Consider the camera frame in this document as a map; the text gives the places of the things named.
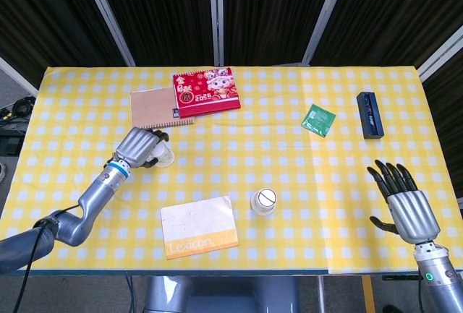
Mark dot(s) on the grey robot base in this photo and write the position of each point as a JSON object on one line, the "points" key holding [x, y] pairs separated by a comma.
{"points": [[166, 295]]}

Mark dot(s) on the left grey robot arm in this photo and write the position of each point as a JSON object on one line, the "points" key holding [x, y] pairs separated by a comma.
{"points": [[97, 190]]}

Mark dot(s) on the green foil packet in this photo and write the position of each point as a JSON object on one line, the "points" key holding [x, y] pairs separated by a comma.
{"points": [[318, 119]]}

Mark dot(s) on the yellow white checked tablecloth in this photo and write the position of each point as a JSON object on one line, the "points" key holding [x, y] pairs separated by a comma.
{"points": [[217, 168]]}

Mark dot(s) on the black shoe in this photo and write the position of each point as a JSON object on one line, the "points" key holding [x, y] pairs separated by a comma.
{"points": [[390, 308]]}

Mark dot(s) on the black equipment box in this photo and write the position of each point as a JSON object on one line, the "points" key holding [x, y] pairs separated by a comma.
{"points": [[9, 143]]}

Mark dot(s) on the red desk calendar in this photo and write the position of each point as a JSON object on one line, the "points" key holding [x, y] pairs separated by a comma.
{"points": [[206, 92]]}

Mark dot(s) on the white partition frame post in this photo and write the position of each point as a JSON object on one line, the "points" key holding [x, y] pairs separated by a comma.
{"points": [[217, 16], [107, 16], [443, 54], [18, 76], [325, 16]]}

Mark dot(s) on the brown spiral notebook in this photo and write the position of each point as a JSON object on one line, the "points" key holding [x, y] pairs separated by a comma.
{"points": [[152, 110]]}

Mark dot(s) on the dark blue pen box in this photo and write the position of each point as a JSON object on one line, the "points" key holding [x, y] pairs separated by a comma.
{"points": [[369, 114]]}

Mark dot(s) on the white orange Lexicon book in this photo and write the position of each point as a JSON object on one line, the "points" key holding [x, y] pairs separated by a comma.
{"points": [[199, 226]]}

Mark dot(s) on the white paper cup with line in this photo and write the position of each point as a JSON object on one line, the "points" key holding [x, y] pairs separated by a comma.
{"points": [[265, 198]]}

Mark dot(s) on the yellow table leg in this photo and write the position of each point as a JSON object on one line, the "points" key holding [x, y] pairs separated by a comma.
{"points": [[367, 289]]}

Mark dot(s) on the black ribbed partition panel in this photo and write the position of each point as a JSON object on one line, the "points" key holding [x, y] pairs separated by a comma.
{"points": [[162, 13], [448, 118], [43, 20], [398, 13], [271, 13]]}

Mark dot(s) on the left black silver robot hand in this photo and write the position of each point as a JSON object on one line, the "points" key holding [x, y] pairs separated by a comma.
{"points": [[137, 145]]}

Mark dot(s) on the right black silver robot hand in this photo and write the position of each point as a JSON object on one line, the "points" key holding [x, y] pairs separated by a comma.
{"points": [[412, 215]]}

